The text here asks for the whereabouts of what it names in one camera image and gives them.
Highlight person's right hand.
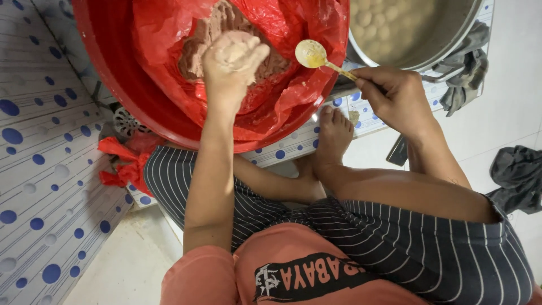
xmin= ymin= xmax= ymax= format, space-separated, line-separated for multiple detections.
xmin=351 ymin=66 xmax=437 ymax=140

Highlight person's left hand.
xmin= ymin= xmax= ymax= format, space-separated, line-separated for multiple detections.
xmin=202 ymin=30 xmax=271 ymax=112

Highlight lump of meat paste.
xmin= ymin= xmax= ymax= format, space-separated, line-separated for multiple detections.
xmin=214 ymin=32 xmax=264 ymax=73

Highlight yellow plastic spoon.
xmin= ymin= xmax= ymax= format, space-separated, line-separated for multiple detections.
xmin=295 ymin=39 xmax=359 ymax=81

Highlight pinkish meat paste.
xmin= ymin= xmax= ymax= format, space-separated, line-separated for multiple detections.
xmin=178 ymin=0 xmax=291 ymax=84

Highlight red plastic bag liner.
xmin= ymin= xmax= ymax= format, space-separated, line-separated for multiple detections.
xmin=97 ymin=0 xmax=350 ymax=197

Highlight heap of meatballs in water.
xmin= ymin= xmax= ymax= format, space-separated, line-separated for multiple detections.
xmin=350 ymin=0 xmax=441 ymax=64

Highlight person's bare foot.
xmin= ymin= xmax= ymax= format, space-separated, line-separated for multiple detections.
xmin=312 ymin=106 xmax=355 ymax=178

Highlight black mobile phone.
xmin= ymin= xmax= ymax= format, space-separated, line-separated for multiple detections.
xmin=386 ymin=135 xmax=409 ymax=167

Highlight large metal pot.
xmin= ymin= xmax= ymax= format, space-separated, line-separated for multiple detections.
xmin=346 ymin=0 xmax=486 ymax=73

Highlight grey cloth rag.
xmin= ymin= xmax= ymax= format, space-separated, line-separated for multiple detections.
xmin=431 ymin=20 xmax=491 ymax=118

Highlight person's bare legs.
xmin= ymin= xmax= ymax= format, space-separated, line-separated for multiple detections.
xmin=165 ymin=106 xmax=500 ymax=224

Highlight red plastic basin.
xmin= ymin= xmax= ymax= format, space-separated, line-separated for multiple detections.
xmin=71 ymin=0 xmax=351 ymax=154

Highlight round metal floor drain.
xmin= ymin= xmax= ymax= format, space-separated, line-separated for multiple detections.
xmin=113 ymin=107 xmax=149 ymax=137

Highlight person's striped dark shorts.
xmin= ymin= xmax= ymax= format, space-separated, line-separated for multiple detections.
xmin=143 ymin=145 xmax=536 ymax=305

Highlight dark grey crumpled cloth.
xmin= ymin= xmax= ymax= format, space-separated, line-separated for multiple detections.
xmin=485 ymin=145 xmax=542 ymax=215

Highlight person's salmon printed shirt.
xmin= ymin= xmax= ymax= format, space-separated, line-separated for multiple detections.
xmin=160 ymin=223 xmax=542 ymax=305

